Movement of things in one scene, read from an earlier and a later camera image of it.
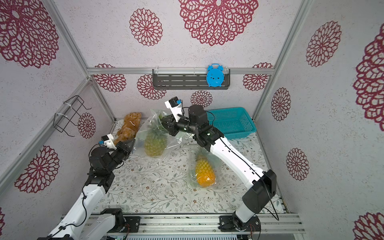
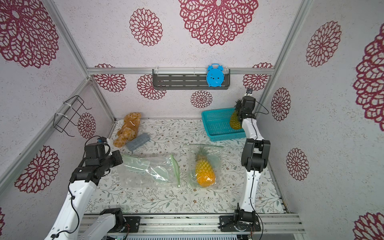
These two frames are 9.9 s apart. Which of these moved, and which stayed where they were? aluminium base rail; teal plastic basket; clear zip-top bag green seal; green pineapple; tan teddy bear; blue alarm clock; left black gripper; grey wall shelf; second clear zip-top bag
Moved: left black gripper; clear zip-top bag green seal; green pineapple
Stayed: grey wall shelf; teal plastic basket; aluminium base rail; blue alarm clock; second clear zip-top bag; tan teddy bear
